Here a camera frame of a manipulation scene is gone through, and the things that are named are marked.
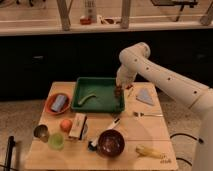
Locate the green plastic tray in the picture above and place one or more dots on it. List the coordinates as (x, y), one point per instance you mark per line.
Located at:
(105, 100)

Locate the red object on shelf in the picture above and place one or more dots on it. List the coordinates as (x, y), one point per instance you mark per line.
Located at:
(85, 21)

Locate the wooden block brush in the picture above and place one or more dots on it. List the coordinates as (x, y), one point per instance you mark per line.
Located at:
(78, 126)

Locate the grey triangular cloth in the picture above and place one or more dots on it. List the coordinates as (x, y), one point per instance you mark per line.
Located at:
(144, 96)

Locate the metal cup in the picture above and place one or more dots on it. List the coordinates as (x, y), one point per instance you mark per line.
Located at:
(41, 132)

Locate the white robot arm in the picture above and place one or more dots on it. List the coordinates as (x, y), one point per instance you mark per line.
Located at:
(194, 95)

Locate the black stand pole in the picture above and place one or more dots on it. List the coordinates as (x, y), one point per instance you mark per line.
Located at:
(9, 151)

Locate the orange fruit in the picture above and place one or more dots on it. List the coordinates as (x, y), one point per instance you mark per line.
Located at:
(66, 125)

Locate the dark red bowl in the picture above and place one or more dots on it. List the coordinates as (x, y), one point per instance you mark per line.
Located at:
(111, 144)

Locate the yellow corn cob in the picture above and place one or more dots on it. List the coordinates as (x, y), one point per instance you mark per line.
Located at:
(150, 152)

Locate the orange plastic bowl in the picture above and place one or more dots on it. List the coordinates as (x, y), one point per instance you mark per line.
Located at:
(51, 99)

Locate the grey can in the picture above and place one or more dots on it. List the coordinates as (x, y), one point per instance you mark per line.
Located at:
(58, 104)

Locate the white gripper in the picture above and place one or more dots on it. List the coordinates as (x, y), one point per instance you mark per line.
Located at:
(124, 82)

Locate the green chili pepper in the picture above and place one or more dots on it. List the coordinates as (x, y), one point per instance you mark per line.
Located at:
(84, 99)

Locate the silver fork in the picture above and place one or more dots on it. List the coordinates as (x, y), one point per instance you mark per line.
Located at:
(139, 114)

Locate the dark red grape bunch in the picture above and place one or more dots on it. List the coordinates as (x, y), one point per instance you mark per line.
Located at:
(118, 91)

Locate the green plastic cup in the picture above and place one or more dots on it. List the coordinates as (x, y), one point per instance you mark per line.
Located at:
(56, 141)

